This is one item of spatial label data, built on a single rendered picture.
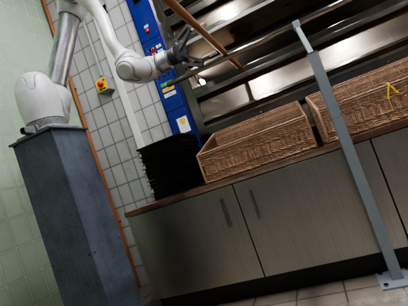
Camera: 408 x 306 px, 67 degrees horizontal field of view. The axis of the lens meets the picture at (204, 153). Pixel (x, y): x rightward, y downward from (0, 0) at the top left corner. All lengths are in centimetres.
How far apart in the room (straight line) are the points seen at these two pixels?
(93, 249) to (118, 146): 119
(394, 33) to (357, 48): 19
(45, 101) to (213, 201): 84
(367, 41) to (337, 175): 89
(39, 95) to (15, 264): 86
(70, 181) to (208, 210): 63
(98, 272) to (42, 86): 76
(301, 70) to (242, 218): 96
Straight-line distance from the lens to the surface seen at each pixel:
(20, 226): 188
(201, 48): 205
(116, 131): 232
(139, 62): 134
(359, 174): 134
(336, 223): 143
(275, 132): 144
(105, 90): 231
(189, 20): 120
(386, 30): 204
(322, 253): 147
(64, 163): 127
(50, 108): 139
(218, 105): 200
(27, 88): 142
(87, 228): 126
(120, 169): 232
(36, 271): 190
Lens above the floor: 66
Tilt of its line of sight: 3 degrees up
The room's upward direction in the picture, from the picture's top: 20 degrees counter-clockwise
